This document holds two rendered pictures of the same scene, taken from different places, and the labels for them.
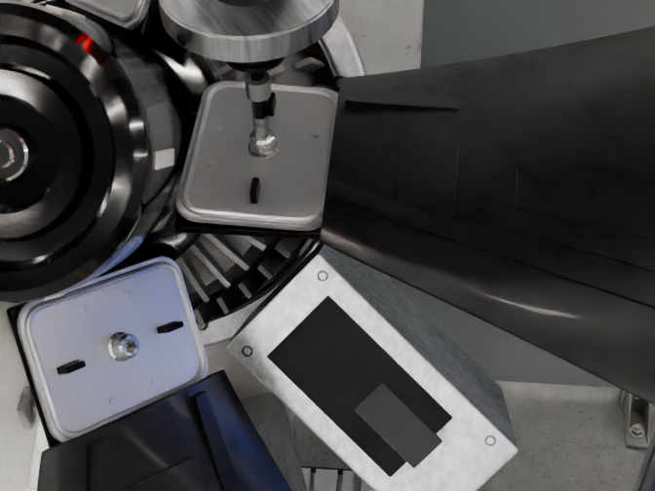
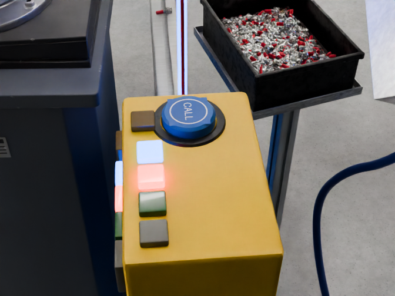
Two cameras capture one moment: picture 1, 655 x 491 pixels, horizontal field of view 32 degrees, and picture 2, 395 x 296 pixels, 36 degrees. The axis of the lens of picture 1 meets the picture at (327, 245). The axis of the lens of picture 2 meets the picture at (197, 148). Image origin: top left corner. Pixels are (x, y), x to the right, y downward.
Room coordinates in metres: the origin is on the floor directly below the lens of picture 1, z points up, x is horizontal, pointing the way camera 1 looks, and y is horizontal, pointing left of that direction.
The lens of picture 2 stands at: (0.91, -0.42, 1.38)
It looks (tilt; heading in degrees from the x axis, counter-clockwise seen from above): 45 degrees down; 168
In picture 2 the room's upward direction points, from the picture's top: 1 degrees clockwise
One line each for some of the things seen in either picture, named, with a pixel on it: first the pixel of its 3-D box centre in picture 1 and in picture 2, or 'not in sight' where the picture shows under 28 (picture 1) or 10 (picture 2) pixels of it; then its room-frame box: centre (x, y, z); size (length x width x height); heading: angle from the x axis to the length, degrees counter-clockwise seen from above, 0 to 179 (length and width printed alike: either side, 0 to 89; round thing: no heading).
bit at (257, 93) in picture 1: (258, 100); not in sight; (0.37, 0.03, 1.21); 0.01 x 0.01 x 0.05
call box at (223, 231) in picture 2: not in sight; (193, 211); (0.62, -0.36, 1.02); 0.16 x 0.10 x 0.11; 173
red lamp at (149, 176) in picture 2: not in sight; (151, 176); (0.63, -0.40, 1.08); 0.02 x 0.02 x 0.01; 83
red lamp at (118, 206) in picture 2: not in sight; (120, 209); (0.63, -0.42, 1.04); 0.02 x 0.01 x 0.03; 173
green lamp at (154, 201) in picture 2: not in sight; (152, 203); (0.65, -0.40, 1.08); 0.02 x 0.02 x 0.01; 83
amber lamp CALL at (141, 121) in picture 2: not in sight; (143, 120); (0.57, -0.39, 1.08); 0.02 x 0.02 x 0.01; 83
